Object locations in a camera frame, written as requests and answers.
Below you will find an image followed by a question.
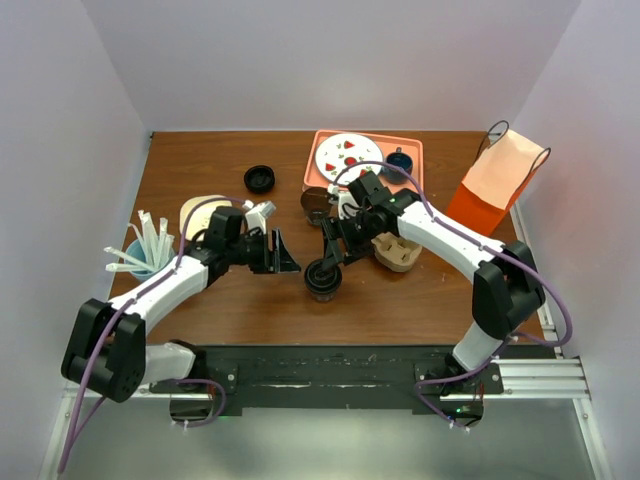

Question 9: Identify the pink serving tray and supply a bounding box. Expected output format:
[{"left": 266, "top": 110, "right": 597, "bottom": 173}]
[{"left": 302, "top": 130, "right": 424, "bottom": 193}]

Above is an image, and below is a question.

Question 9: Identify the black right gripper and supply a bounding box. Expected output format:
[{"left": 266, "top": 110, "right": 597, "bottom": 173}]
[{"left": 321, "top": 209, "right": 380, "bottom": 271}]

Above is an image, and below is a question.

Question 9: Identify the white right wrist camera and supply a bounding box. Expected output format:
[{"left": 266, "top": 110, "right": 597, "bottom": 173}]
[{"left": 327, "top": 184, "right": 361, "bottom": 220}]

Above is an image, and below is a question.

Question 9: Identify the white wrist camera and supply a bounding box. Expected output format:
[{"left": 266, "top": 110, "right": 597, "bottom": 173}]
[
  {"left": 327, "top": 184, "right": 361, "bottom": 220},
  {"left": 242, "top": 200, "right": 276, "bottom": 234}
]

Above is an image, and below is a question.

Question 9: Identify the light blue straw cup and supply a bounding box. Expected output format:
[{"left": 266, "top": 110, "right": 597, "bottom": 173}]
[{"left": 125, "top": 240, "right": 176, "bottom": 283}]

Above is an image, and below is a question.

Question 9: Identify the beige pulp cup carrier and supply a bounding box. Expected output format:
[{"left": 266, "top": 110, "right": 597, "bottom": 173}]
[{"left": 371, "top": 232, "right": 422, "bottom": 273}]

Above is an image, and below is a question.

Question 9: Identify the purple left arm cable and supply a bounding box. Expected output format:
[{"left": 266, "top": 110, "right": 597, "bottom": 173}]
[{"left": 55, "top": 195, "right": 254, "bottom": 475}]

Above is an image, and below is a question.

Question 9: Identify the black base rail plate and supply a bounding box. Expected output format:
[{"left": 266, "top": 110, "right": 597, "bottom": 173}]
[{"left": 148, "top": 343, "right": 505, "bottom": 419}]

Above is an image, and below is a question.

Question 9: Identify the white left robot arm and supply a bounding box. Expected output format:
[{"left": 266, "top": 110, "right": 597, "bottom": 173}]
[{"left": 61, "top": 202, "right": 301, "bottom": 403}]

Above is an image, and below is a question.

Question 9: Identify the orange paper bag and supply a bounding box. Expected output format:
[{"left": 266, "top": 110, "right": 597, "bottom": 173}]
[{"left": 446, "top": 120, "right": 551, "bottom": 237}]

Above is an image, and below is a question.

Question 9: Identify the white watermelon pattern plate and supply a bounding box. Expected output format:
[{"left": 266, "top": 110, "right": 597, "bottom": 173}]
[{"left": 314, "top": 133, "right": 384, "bottom": 185}]

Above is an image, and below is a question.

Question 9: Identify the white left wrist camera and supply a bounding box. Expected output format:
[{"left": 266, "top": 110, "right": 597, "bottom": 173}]
[{"left": 242, "top": 200, "right": 276, "bottom": 234}]

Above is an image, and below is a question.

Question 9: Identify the cream square bowl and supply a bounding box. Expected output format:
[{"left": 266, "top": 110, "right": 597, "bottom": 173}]
[{"left": 179, "top": 195, "right": 232, "bottom": 241}]

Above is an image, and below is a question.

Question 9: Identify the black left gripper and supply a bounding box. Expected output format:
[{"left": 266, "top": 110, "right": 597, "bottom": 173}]
[{"left": 226, "top": 228, "right": 300, "bottom": 274}]

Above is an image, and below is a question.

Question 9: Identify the dark blue ceramic mug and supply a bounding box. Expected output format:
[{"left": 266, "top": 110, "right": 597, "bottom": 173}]
[{"left": 381, "top": 147, "right": 413, "bottom": 185}]

